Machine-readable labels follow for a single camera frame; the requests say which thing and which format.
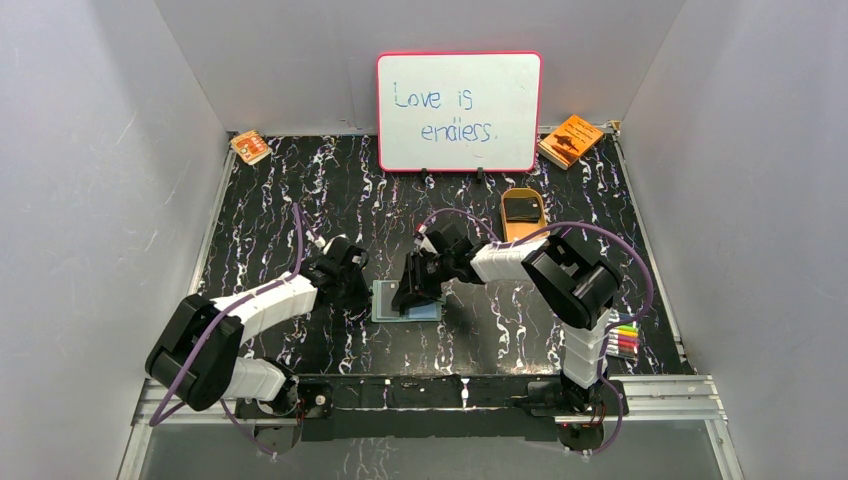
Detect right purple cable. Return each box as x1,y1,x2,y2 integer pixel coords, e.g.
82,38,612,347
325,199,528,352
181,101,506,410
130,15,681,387
417,207,656,458

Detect green card holder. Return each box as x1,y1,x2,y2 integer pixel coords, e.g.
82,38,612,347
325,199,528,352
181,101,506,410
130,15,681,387
371,280,444,323

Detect black cards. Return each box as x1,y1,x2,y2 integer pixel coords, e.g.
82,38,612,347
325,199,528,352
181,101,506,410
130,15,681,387
503,197,543,224

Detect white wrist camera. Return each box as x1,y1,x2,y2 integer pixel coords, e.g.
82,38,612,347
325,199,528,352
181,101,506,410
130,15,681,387
414,224,439,255
312,234,348,254

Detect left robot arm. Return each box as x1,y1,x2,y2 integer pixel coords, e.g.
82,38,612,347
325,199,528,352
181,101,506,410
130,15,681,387
145,236,371,416

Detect small orange card box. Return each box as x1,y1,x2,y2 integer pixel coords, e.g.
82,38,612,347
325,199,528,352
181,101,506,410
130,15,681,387
230,130,272,165

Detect pink framed whiteboard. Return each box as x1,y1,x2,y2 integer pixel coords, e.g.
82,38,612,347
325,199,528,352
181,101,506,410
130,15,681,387
376,51,543,173

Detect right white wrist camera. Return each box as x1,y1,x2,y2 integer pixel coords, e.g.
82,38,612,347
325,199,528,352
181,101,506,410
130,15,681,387
414,224,439,255

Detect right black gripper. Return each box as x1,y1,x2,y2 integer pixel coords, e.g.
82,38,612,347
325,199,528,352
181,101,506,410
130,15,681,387
390,251,454,311

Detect black base bar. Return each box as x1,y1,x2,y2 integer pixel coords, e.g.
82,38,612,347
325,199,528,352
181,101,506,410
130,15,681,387
236,374,630,447

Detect orange book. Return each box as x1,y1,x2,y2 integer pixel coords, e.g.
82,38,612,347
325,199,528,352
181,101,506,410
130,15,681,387
536,115,604,170

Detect orange oval tray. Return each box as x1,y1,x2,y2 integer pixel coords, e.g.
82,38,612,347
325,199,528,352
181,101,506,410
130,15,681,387
500,188,548,242

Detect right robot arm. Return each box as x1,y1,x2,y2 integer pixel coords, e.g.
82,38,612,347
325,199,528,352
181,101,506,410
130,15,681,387
391,221,622,414

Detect pack of coloured markers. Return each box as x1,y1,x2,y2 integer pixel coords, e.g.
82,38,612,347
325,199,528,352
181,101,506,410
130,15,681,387
606,325,640,360

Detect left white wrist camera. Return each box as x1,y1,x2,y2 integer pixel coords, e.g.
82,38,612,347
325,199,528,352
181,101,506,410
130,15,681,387
312,234,348,254

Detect aluminium frame rail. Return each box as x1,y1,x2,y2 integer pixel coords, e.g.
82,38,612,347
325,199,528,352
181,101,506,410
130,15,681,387
119,375,743,479

